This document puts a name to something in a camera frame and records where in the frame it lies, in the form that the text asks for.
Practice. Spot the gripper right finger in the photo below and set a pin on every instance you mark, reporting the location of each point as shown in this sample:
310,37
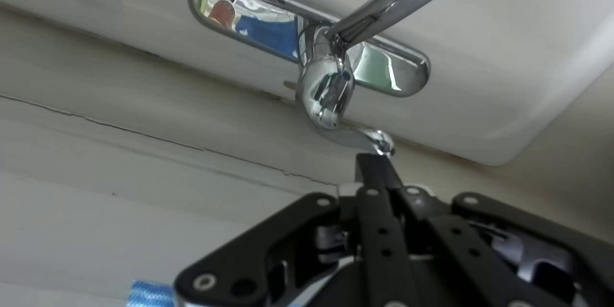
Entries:
460,244

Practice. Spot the chrome tap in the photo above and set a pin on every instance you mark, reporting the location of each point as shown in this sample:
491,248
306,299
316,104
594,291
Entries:
321,86

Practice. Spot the blue striped cloth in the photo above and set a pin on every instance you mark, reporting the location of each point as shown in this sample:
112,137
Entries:
151,295

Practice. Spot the white ceramic sink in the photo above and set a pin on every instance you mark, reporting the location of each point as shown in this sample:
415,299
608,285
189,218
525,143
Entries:
503,81

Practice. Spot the chrome tap lever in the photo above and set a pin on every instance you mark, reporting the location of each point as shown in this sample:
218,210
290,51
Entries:
357,136

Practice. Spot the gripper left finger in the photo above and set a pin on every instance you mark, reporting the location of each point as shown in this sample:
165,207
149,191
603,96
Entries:
268,244

